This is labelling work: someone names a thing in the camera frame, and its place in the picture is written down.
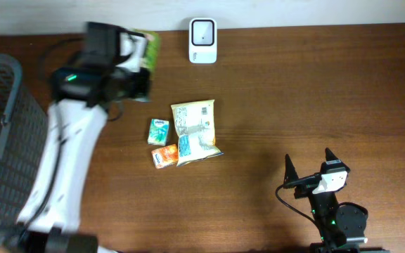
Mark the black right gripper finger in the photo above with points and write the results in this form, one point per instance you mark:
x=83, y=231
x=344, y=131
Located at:
x=329, y=155
x=290, y=175

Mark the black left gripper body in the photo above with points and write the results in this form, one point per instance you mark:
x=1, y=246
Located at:
x=140, y=84

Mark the green snack bag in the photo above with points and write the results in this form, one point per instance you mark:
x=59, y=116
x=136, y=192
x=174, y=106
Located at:
x=150, y=55

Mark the green Kleenex tissue pack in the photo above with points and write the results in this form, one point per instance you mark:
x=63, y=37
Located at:
x=158, y=132

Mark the yellow snack bag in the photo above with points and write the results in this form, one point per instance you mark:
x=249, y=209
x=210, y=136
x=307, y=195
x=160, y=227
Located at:
x=194, y=126

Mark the orange tissue pack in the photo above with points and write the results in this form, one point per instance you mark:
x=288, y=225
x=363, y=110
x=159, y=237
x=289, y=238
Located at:
x=165, y=156

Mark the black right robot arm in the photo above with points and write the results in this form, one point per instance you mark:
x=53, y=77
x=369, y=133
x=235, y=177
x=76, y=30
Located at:
x=341, y=226

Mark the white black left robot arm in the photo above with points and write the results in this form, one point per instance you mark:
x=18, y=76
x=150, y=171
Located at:
x=113, y=64

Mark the grey plastic mesh basket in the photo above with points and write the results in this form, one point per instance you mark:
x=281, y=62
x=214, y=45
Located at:
x=23, y=126

